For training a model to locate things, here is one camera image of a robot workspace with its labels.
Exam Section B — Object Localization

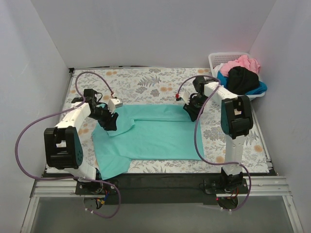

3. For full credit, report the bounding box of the pink t shirt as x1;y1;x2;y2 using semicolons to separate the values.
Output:
220;55;260;77

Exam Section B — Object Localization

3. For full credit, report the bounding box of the floral table cloth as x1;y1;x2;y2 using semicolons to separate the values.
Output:
43;67;271;174

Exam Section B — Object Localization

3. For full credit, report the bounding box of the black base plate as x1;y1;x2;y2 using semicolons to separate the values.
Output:
75;173;248;205

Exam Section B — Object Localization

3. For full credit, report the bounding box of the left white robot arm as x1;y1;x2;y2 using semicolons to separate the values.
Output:
44;89;122;180

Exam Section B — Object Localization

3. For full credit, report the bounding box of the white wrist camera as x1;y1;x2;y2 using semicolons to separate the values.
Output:
107;97;123;114
175;91;190;104

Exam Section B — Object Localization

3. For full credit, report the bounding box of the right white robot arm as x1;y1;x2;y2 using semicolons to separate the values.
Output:
175;75;253;191

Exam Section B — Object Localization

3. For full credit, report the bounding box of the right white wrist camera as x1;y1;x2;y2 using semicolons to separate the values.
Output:
175;91;190;104

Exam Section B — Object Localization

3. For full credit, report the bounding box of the blue t shirt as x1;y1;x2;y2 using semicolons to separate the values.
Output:
217;72;267;95

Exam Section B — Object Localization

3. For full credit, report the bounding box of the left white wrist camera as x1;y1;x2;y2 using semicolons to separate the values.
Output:
107;97;123;114

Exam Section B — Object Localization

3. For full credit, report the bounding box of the white plastic laundry basket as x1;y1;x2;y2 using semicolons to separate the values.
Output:
208;52;267;100

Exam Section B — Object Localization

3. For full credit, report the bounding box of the teal t shirt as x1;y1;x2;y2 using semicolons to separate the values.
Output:
92;104;204;180

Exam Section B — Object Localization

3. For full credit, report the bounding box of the black t shirt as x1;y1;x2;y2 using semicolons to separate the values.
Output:
227;67;259;95

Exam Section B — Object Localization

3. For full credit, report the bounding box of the aluminium frame rail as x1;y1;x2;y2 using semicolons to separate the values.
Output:
20;176;303;233

